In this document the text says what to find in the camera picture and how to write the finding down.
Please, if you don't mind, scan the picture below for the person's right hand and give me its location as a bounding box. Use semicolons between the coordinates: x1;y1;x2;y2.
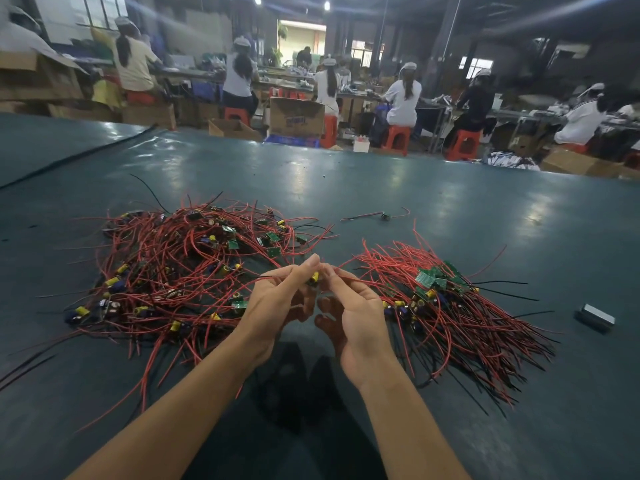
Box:
314;263;399;391

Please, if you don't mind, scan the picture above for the person's left hand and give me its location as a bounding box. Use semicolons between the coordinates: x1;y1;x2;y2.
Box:
228;253;323;368

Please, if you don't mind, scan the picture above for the red wire with yellow connector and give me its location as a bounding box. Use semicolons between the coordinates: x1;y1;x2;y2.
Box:
205;265;326;346

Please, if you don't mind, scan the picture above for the pile of red-wired boards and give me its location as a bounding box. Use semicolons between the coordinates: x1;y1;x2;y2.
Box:
0;189;336;436

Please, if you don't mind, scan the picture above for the lone wired component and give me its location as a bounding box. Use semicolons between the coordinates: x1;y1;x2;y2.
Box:
342;207;411;224

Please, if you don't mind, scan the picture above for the sorted bundle of wired boards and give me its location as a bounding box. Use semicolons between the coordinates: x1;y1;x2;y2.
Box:
345;223;558;408

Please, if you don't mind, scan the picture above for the person's left forearm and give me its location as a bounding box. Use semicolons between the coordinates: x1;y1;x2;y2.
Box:
68;345;263;480

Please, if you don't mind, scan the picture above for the person's right forearm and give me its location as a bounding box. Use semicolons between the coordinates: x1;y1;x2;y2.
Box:
358;363;471;480

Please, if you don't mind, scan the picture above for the blue plastic crate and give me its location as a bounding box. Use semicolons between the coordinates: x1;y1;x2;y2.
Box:
265;133;323;148

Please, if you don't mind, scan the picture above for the dark green table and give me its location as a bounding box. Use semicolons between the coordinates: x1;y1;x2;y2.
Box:
0;113;640;480

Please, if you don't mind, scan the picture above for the heap of black white items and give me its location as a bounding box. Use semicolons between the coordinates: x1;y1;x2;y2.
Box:
485;151;542;171

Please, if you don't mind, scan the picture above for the small black grey block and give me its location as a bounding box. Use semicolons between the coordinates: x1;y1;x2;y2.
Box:
575;303;617;334

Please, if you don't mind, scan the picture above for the yellow sack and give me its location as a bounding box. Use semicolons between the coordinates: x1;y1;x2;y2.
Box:
92;79;123;109

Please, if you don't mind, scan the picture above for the large open cardboard box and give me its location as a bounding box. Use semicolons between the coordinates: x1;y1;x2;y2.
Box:
0;51;86;102

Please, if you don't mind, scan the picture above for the grid window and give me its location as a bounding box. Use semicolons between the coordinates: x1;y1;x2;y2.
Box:
70;0;131;31

